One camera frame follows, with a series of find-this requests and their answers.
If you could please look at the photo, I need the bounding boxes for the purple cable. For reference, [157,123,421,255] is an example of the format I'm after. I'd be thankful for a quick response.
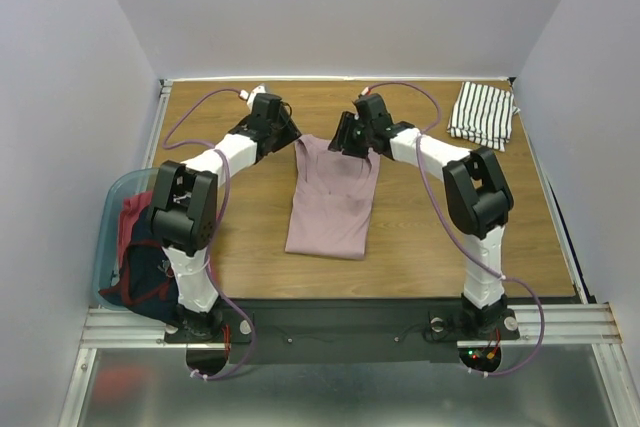
[362,81,546,379]
[163,88,257,382]

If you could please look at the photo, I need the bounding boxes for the navy tank top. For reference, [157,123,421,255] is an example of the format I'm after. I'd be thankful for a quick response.
[99,216,179,327]

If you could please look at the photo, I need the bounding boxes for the pink tank top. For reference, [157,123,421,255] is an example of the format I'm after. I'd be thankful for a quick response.
[285,134,380,260]

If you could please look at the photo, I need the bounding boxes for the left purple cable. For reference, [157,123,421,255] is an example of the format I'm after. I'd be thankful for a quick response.
[163,88,257,382]

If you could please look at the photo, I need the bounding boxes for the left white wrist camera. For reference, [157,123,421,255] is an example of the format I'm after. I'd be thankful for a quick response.
[239,83,268,110]

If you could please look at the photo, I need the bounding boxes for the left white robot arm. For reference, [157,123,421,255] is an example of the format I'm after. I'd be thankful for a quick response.
[147,89,301,341]

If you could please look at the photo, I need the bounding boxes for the black white striped tank top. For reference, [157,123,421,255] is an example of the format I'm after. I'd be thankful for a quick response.
[447,82,519,152]

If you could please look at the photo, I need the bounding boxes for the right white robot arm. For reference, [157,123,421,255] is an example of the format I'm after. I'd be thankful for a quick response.
[329,94,514,337]

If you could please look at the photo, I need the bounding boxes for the red tank top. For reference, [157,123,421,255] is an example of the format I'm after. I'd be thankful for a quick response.
[116,191,152,266]

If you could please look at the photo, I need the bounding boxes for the blue translucent plastic bin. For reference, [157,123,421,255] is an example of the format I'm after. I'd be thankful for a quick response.
[93,169,157,311]

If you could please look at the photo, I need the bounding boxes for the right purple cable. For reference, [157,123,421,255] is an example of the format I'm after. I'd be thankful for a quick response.
[362,81,546,379]

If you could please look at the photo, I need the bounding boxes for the aluminium frame rail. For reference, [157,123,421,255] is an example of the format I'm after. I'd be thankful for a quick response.
[59,79,624,427]

